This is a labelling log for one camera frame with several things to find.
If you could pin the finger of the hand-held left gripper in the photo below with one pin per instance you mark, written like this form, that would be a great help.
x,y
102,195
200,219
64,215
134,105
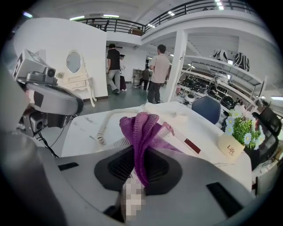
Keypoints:
x,y
59,99

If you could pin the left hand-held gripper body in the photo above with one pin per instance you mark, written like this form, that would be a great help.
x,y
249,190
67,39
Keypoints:
x,y
28,61

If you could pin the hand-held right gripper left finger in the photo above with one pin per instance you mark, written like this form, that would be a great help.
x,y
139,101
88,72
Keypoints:
x,y
88,181

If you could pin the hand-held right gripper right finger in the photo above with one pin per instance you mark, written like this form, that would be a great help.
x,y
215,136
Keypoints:
x,y
188,198

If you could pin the white desk telephone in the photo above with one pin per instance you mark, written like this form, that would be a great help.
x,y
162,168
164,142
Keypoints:
x,y
177,136

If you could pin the purple knitted cloth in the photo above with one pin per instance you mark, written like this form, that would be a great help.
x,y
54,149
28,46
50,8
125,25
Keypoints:
x,y
143,132

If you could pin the person's left forearm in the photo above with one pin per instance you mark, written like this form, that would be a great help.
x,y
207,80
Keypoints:
x,y
10,99

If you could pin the dried flower bunch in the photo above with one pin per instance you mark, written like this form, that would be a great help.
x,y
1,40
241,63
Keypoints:
x,y
59,75

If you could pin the white dressing table with mirror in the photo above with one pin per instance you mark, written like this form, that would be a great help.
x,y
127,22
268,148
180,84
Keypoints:
x,y
77,79

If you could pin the brown wooden cabinet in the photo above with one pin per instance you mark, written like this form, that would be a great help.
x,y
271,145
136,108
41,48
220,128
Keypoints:
x,y
136,76

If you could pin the cream pot of artificial flowers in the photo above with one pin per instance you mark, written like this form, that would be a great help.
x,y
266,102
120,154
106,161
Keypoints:
x,y
241,132

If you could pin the blue chair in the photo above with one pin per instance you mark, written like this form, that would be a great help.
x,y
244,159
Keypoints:
x,y
206,108

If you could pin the black mezzanine railing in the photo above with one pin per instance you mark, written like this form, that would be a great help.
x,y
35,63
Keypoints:
x,y
123,24

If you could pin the black mesh office chair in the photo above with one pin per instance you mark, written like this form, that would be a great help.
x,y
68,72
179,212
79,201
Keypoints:
x,y
269,128

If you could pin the row of black round devices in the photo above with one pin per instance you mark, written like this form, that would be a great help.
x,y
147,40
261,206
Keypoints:
x,y
199,85

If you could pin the white pillar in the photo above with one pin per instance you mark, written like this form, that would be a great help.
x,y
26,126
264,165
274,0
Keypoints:
x,y
177,66

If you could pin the white shelf rack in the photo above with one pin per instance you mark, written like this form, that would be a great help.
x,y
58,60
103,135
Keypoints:
x,y
238,72

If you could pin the black white striped bag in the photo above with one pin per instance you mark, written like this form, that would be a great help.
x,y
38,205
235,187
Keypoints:
x,y
242,61
221,55

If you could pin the small grey camera box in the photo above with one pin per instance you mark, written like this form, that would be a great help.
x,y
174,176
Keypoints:
x,y
36,123
44,76

